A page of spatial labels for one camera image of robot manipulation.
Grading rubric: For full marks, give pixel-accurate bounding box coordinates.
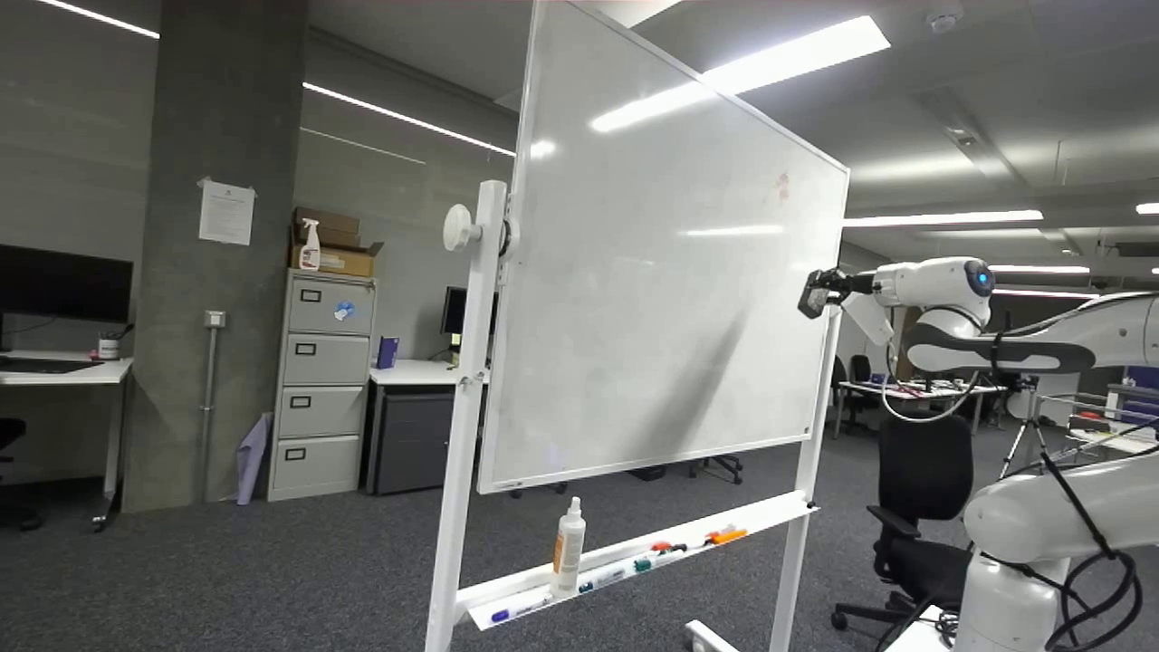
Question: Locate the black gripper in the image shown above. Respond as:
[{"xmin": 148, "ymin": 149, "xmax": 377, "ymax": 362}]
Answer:
[{"xmin": 821, "ymin": 271, "xmax": 881, "ymax": 306}]

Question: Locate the distant white table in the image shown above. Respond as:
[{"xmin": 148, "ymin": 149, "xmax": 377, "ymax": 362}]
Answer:
[{"xmin": 837, "ymin": 374, "xmax": 1011, "ymax": 430}]

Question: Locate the black office chair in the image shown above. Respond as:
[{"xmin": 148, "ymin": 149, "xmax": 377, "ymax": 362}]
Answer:
[
  {"xmin": 828, "ymin": 415, "xmax": 978, "ymax": 638},
  {"xmin": 0, "ymin": 415, "xmax": 47, "ymax": 535}
]

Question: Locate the whiteboard panel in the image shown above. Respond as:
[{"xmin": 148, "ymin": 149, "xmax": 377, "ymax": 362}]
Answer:
[{"xmin": 473, "ymin": 0, "xmax": 854, "ymax": 499}]

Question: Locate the translucent cleaner bottle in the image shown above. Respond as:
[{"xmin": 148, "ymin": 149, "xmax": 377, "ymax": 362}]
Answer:
[{"xmin": 552, "ymin": 492, "xmax": 589, "ymax": 599}]

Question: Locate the black computer monitor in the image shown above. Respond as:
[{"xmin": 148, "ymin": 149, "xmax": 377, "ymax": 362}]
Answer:
[
  {"xmin": 0, "ymin": 244, "xmax": 136, "ymax": 325},
  {"xmin": 438, "ymin": 283, "xmax": 473, "ymax": 365}
]

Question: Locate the large white whiteboard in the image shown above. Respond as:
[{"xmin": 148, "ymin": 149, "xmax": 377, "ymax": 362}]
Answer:
[{"xmin": 419, "ymin": 178, "xmax": 851, "ymax": 652}]

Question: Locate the white marker tray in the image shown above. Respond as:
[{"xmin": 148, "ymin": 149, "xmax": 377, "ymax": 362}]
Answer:
[{"xmin": 452, "ymin": 485, "xmax": 819, "ymax": 634}]

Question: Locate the brown cardboard box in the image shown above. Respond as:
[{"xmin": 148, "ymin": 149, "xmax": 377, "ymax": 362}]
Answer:
[{"xmin": 286, "ymin": 206, "xmax": 386, "ymax": 288}]

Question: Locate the white spray bottle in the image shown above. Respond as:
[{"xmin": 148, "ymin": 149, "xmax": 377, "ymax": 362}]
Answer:
[{"xmin": 298, "ymin": 215, "xmax": 325, "ymax": 276}]

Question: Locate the grey filing cabinet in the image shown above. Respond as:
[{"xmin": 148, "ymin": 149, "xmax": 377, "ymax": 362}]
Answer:
[{"xmin": 264, "ymin": 266, "xmax": 380, "ymax": 504}]

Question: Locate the purple folder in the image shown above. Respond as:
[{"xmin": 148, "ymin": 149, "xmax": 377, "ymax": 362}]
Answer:
[{"xmin": 233, "ymin": 409, "xmax": 274, "ymax": 506}]

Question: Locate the white paper notice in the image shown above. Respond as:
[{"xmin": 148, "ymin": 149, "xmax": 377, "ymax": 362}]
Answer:
[{"xmin": 196, "ymin": 178, "xmax": 260, "ymax": 252}]

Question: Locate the grey vertical pipe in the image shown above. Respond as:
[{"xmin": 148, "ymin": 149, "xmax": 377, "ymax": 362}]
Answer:
[{"xmin": 196, "ymin": 308, "xmax": 233, "ymax": 504}]

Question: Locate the white office desk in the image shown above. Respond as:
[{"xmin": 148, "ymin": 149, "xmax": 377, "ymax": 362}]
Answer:
[{"xmin": 0, "ymin": 352, "xmax": 136, "ymax": 535}]

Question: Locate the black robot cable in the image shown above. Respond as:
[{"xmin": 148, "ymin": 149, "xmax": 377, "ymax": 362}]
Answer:
[{"xmin": 1036, "ymin": 448, "xmax": 1143, "ymax": 652}]

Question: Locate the white desk dark pedestal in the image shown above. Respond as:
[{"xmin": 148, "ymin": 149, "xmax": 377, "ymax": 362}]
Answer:
[{"xmin": 359, "ymin": 357, "xmax": 470, "ymax": 499}]

